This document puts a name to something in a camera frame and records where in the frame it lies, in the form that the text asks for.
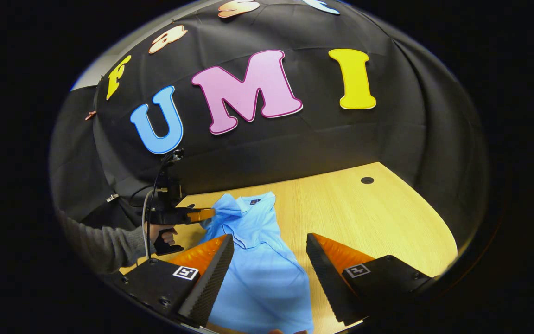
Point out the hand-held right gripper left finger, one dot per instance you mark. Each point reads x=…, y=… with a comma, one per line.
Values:
x=211, y=283

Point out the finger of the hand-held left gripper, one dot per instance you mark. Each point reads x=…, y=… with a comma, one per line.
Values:
x=200, y=215

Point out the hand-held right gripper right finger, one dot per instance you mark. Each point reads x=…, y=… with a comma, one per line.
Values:
x=327, y=283

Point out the light blue T-shirt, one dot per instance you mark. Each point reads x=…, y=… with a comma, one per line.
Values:
x=257, y=278

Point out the small silver clip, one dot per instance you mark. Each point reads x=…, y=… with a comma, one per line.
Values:
x=112, y=198

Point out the small red clip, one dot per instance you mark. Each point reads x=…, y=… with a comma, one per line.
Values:
x=91, y=115

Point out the black backdrop cloth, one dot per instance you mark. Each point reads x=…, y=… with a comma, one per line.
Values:
x=341, y=139

